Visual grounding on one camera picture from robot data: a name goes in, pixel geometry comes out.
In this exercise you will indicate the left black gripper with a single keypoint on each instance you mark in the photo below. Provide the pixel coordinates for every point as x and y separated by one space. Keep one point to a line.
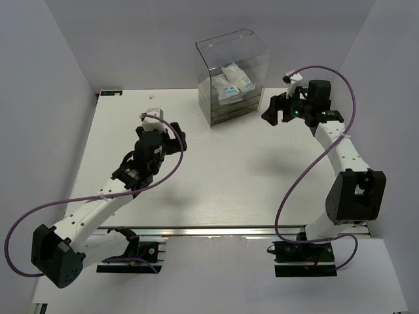
169 141

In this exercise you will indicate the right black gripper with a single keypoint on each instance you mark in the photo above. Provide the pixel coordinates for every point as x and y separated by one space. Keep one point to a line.
270 115

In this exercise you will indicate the white wipes pack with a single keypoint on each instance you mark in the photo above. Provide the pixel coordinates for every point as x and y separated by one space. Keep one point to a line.
238 77
225 89

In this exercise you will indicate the clear acrylic drawer organizer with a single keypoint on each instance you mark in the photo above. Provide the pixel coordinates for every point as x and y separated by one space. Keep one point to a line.
247 50

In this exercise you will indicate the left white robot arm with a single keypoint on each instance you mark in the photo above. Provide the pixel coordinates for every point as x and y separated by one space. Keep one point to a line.
62 251

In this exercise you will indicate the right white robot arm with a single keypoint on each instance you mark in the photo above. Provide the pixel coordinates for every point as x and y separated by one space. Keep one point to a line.
357 192

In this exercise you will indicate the left blue table label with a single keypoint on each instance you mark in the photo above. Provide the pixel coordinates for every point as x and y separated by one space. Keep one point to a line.
110 93

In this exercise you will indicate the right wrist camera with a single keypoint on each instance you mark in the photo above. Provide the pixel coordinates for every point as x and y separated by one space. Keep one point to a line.
293 80

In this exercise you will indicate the aluminium table rail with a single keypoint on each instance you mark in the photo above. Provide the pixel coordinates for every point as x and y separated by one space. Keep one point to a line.
226 231

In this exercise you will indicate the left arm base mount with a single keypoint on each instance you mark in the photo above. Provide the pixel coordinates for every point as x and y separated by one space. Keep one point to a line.
140 256

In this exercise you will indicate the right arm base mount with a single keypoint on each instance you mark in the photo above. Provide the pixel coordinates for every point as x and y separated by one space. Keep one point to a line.
302 260

